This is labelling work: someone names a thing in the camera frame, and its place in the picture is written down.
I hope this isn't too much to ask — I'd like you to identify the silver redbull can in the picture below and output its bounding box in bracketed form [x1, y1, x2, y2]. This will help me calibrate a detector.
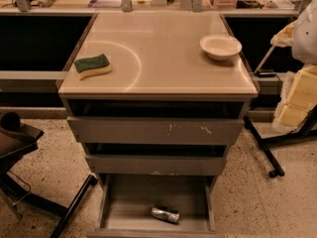
[151, 205, 180, 224]

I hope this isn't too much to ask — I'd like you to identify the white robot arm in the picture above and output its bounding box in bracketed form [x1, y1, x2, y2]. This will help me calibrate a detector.
[270, 0, 317, 133]

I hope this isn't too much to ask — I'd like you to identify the grey drawer cabinet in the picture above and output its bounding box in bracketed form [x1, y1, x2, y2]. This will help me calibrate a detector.
[57, 11, 260, 238]

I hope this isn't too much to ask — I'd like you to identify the top grey drawer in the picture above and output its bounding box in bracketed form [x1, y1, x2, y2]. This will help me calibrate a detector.
[67, 100, 245, 145]

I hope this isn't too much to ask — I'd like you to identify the grey drawer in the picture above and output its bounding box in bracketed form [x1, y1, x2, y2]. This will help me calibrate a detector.
[86, 144, 229, 176]
[67, 100, 245, 145]
[87, 175, 225, 238]

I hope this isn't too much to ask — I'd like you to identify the middle grey drawer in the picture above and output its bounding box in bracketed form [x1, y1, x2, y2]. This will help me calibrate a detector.
[86, 144, 229, 176]

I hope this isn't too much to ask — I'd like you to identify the bottom grey drawer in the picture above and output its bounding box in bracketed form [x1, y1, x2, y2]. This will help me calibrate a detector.
[87, 175, 225, 238]

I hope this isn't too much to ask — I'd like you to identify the green yellow sponge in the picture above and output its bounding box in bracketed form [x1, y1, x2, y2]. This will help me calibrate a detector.
[74, 54, 111, 80]

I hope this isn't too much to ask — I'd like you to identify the white bowl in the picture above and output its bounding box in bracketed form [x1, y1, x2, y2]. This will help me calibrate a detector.
[200, 35, 242, 60]

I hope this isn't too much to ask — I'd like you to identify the white pole with black base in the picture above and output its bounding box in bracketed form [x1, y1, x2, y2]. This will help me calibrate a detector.
[254, 45, 275, 75]

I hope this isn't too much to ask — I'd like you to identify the black wheeled stand right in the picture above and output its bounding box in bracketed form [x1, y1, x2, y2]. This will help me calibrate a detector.
[244, 106, 317, 179]

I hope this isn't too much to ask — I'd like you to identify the black stand left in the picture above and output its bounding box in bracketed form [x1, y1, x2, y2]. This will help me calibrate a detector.
[0, 119, 96, 238]

